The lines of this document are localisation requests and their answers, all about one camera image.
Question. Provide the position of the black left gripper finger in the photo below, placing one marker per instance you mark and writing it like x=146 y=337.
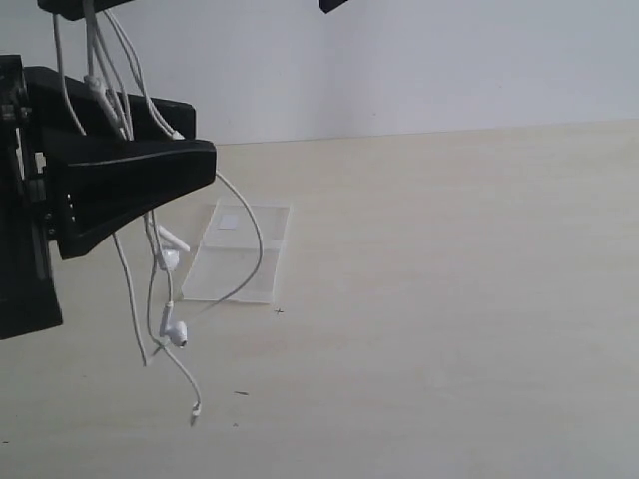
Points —
x=97 y=185
x=50 y=112

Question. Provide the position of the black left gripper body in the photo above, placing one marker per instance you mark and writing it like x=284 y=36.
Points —
x=28 y=297

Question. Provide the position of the white wired earphones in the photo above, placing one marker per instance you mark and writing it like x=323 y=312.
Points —
x=118 y=114

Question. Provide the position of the clear plastic storage case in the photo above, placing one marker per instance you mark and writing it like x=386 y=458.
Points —
x=230 y=255

